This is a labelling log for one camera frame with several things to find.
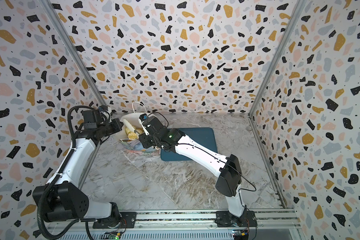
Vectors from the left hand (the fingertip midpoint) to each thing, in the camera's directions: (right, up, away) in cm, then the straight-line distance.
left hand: (122, 120), depth 80 cm
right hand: (+12, -7, -8) cm, 16 cm away
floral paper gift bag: (+4, +1, +6) cm, 7 cm away
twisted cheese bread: (+4, -8, +2) cm, 9 cm away
